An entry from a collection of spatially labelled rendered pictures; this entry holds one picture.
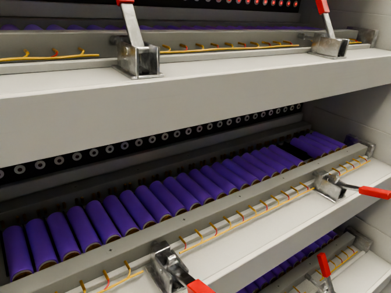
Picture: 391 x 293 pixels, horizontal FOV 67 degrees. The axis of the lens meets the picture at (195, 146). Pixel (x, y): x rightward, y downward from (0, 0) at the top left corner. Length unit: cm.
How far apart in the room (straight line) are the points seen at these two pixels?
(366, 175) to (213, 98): 35
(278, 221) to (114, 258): 20
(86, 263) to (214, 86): 19
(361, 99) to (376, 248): 29
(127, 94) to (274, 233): 24
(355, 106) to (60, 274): 54
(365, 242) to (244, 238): 36
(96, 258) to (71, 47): 19
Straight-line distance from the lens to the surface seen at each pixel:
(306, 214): 41
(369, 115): 61
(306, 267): 57
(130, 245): 30
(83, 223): 34
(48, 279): 29
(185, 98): 25
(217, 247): 34
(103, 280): 30
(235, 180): 41
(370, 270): 66
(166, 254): 28
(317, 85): 38
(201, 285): 26
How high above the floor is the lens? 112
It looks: 13 degrees down
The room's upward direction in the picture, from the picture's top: 6 degrees counter-clockwise
